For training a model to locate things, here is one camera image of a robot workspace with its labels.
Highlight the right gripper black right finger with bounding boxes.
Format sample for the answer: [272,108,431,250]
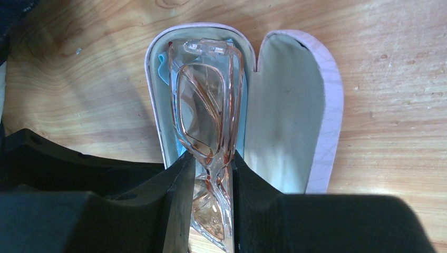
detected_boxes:
[231,153,434,252]

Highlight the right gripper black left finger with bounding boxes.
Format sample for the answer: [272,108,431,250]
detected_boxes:
[1,153,195,252]

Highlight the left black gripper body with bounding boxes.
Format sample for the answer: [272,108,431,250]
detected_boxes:
[1,126,164,196]

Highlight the pink glasses case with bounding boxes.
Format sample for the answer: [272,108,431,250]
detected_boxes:
[144,23,344,194]

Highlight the orange sunglasses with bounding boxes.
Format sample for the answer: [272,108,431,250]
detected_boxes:
[168,38,244,252]

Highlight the light blue cleaning cloth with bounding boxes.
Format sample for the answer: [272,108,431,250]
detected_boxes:
[158,51,248,158]

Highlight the black white checkered pillow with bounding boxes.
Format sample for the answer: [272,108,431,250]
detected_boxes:
[1,0,39,65]

